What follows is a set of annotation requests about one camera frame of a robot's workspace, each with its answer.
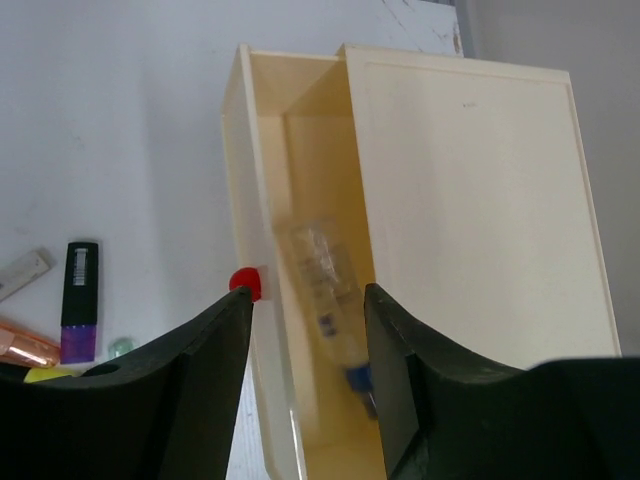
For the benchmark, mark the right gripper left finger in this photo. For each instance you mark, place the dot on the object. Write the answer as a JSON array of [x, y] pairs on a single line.
[[166, 410]]

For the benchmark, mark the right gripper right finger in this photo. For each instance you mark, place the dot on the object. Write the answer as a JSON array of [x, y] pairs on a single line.
[[446, 412]]

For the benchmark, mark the purple black highlighter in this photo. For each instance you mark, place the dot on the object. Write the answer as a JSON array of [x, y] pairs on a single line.
[[79, 312]]

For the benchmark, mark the yellow black highlighter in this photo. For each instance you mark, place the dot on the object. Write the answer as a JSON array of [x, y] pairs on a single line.
[[35, 375]]

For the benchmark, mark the clear blue pen pack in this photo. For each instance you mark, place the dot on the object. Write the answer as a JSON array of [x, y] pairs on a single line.
[[329, 282]]

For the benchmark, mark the drawer red knob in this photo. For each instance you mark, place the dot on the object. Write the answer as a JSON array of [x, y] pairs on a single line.
[[292, 158]]

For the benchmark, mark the cream wooden drawer cabinet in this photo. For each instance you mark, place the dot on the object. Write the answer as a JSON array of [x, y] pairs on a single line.
[[479, 207]]

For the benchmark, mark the grey white eraser stick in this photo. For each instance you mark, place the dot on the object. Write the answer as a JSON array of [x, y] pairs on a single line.
[[24, 270]]

